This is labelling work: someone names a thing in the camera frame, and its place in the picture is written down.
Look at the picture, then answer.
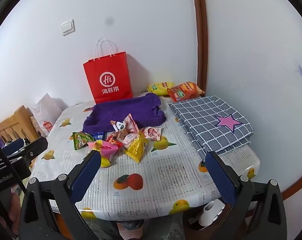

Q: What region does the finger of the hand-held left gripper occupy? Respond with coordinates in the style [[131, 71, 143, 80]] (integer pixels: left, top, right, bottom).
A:
[[6, 137, 49, 167], [2, 138, 25, 156]]

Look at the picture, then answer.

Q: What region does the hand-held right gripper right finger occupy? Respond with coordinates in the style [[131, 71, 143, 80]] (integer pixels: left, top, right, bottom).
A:
[[205, 151, 287, 240]]

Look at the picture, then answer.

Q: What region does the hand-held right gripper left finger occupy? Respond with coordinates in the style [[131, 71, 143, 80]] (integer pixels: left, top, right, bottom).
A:
[[19, 149, 102, 240]]

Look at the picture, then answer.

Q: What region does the pink and yellow snack packet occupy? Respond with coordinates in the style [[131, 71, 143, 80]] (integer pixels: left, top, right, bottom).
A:
[[87, 140, 119, 168]]

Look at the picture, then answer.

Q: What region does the green snack packet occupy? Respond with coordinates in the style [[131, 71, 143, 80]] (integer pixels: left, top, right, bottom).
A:
[[72, 131, 95, 150]]

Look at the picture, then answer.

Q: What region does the red snack packet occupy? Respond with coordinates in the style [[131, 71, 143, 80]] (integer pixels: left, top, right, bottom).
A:
[[106, 135, 124, 148]]

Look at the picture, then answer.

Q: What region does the yellow triangular snack packet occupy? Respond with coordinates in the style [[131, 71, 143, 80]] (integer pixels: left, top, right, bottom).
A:
[[124, 131, 149, 162]]

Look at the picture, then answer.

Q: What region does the pale pink labelled snack packet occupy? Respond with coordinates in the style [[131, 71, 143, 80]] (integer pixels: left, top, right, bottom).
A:
[[122, 133, 139, 148]]

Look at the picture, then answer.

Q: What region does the pink panda snack packet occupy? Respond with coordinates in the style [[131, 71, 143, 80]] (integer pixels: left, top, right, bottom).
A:
[[110, 114, 139, 140]]

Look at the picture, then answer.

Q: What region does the white strawberry print snack packet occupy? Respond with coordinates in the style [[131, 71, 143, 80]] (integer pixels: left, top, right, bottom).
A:
[[141, 127, 162, 142]]

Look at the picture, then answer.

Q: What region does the purple cloth tray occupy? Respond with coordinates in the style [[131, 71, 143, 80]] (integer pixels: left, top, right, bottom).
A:
[[82, 93, 166, 135]]

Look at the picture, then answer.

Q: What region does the person's left hand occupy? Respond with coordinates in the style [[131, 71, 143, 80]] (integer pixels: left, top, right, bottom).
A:
[[7, 192, 23, 230]]

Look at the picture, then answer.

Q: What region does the black and white plush toy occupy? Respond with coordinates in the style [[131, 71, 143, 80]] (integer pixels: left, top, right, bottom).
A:
[[6, 138, 30, 147]]

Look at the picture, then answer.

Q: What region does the white plastic object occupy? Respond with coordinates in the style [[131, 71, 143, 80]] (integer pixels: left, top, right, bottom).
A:
[[198, 201, 225, 227]]

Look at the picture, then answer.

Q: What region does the white plastic bag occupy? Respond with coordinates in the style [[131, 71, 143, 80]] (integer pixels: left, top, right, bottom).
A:
[[31, 93, 66, 138]]

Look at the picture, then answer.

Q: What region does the grey checked cloth pink star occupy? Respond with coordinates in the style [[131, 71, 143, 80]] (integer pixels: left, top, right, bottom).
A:
[[168, 95, 255, 155]]

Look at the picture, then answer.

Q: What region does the brown wooden baseboard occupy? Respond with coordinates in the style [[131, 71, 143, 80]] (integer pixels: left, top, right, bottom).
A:
[[281, 175, 302, 201]]

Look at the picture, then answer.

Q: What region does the orange chip bag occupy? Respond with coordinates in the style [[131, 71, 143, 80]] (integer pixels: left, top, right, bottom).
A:
[[167, 82, 206, 102]]

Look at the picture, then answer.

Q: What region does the red paper bag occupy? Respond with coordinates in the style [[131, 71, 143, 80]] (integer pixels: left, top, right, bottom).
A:
[[83, 37, 133, 104]]

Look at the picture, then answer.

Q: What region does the yellow chip bag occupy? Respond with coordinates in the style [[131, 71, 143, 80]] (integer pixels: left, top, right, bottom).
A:
[[147, 82, 175, 96]]

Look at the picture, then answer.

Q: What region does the wooden furniture frame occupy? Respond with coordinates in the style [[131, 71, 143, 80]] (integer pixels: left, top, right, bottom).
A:
[[0, 105, 40, 143]]

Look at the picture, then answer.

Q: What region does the white wall light switch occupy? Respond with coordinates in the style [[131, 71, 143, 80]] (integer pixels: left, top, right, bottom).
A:
[[61, 19, 75, 37]]

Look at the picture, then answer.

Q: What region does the brown wooden door frame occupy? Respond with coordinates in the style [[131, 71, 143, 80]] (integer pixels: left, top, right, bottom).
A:
[[190, 0, 208, 97]]

